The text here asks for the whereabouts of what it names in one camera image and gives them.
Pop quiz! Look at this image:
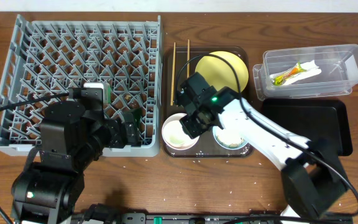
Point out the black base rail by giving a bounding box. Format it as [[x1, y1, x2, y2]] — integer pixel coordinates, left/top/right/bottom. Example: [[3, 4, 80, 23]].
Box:
[[73, 212, 354, 224]]

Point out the white pink bowl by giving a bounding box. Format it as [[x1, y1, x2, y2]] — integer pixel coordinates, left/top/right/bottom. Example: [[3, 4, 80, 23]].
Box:
[[162, 113, 199, 151]]

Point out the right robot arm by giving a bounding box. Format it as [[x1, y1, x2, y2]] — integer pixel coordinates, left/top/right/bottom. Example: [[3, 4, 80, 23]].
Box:
[[175, 73, 353, 220]]

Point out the black rectangular tray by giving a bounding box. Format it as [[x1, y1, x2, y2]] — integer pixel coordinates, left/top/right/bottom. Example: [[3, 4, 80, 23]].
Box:
[[261, 98, 353, 156]]

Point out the grey plastic dishwasher rack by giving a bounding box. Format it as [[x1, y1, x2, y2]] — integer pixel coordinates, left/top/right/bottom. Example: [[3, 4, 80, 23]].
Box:
[[0, 16, 163, 157]]

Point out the light blue bowl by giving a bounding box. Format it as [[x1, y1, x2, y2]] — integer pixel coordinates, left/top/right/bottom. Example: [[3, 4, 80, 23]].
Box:
[[212, 126, 247, 150]]

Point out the clear plastic bin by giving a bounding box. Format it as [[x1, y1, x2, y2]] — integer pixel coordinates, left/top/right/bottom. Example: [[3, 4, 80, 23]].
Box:
[[253, 44, 358, 101]]

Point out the white napkin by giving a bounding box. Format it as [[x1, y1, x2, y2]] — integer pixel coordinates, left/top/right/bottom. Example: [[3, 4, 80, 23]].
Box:
[[269, 60, 321, 86]]

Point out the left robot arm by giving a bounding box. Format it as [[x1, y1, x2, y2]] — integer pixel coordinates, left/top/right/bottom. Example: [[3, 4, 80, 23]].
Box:
[[11, 100, 142, 223]]

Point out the green orange snack wrapper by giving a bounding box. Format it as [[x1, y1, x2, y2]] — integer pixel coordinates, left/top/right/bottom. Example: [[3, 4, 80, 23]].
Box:
[[270, 62, 306, 86]]

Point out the dark brown serving tray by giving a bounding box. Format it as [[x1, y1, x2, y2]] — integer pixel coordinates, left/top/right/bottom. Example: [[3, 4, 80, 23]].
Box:
[[162, 46, 254, 159]]

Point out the yellow round plate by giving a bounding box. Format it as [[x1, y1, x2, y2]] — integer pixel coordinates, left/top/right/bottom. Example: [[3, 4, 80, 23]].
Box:
[[195, 51, 249, 91]]

